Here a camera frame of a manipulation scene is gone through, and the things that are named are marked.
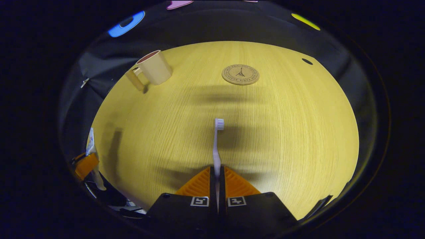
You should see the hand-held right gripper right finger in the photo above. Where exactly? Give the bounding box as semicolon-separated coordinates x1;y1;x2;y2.
219;166;298;239

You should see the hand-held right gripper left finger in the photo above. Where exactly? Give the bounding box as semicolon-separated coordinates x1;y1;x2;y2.
146;166;219;239

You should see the round wooden coaster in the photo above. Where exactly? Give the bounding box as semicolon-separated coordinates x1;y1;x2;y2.
221;64;260;86

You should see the white toothpaste tube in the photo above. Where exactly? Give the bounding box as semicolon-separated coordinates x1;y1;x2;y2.
86;128;107;191

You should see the beige cup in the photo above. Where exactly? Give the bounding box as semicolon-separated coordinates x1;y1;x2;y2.
125;50;173;92

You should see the black backdrop cloth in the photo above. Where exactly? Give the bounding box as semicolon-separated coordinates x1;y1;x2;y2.
61;0;379;160

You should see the white toothbrush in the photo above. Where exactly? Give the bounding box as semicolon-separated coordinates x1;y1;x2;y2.
212;118;225;213

